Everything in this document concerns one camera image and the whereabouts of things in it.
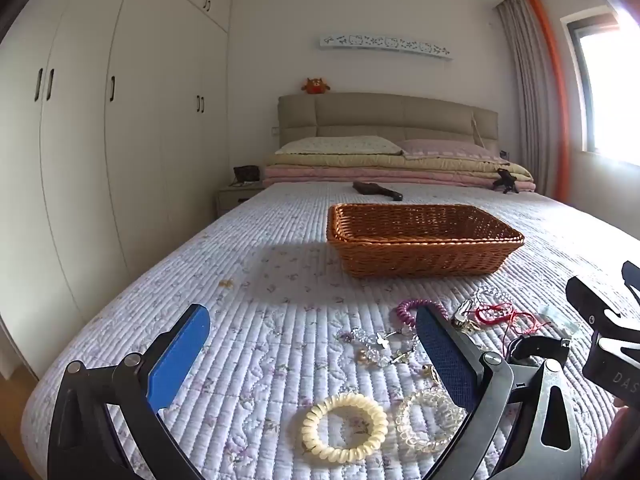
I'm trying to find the floral quilted bedspread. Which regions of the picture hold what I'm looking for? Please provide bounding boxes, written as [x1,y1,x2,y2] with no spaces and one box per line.
[22,182,640,480]

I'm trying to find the clear spiral hair tie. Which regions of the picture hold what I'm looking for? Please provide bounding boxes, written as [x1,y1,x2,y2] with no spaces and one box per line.
[395,386,469,454]

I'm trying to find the red string bracelet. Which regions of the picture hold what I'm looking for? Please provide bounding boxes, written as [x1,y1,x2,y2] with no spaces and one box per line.
[474,302,539,357]

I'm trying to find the white wall decor strip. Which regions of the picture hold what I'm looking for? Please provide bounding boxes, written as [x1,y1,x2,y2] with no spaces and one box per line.
[317,33,454,61]

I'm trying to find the clear bead bracelet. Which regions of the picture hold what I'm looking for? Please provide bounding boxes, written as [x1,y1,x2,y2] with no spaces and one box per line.
[472,285,516,311]

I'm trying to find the brown wicker basket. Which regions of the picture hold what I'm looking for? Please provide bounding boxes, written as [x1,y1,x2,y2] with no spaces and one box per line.
[326,203,526,278]

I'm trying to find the window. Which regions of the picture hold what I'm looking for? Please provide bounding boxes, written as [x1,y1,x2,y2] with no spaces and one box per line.
[562,9,640,154]

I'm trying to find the black tripod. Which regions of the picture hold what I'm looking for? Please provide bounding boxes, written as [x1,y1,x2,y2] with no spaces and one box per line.
[492,169,516,195]

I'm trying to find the clear plastic bag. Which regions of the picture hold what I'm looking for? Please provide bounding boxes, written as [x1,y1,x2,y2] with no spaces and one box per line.
[540,310,581,337]

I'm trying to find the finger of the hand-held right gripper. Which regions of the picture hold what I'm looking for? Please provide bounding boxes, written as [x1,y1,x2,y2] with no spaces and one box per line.
[566,276,624,337]
[622,260,640,307]

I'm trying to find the purple spiral hair tie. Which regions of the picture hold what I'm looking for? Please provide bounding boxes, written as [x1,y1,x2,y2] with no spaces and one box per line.
[396,299,447,329]

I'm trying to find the silver hair clip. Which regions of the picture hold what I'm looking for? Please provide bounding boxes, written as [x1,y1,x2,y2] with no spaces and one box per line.
[451,299,484,334]

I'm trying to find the folded blankets stack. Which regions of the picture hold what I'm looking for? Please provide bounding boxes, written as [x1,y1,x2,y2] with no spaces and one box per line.
[263,165,537,194]

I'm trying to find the nightstand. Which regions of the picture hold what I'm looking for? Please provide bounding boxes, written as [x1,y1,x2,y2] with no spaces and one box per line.
[216,182,266,219]

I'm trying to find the cream spiral hair tie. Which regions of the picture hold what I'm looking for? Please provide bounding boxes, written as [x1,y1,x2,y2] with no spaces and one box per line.
[301,393,390,462]

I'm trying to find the orange curtain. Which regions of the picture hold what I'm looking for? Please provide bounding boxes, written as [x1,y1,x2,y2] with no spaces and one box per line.
[525,0,571,199]

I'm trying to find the black object on bed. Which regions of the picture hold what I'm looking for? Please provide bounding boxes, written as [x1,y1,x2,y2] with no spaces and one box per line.
[352,180,404,201]

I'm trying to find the person's right hand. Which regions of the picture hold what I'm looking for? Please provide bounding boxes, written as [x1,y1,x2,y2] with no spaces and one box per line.
[590,402,640,480]

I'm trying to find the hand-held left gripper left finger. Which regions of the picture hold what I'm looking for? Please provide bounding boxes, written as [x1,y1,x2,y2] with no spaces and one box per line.
[47,304,211,480]

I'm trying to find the grey curtain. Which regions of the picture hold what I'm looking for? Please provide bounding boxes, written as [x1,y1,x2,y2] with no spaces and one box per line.
[496,0,563,197]

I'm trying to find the black wrist watch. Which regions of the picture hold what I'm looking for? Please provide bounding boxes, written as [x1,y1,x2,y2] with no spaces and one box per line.
[507,335,572,364]

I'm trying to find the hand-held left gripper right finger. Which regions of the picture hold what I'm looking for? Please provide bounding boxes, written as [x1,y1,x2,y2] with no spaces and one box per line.
[416,304,585,480]

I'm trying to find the white wardrobe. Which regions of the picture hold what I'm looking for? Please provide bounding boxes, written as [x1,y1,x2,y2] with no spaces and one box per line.
[0,0,234,382]

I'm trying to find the beige padded headboard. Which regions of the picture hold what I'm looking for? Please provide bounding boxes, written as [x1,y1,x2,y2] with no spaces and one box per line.
[277,92,500,154]

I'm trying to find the crystal bead bracelet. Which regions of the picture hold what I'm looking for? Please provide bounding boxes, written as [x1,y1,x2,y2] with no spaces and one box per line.
[340,326,422,369]

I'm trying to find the pink pillow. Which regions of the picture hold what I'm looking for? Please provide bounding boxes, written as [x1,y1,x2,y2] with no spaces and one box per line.
[400,139,502,162]

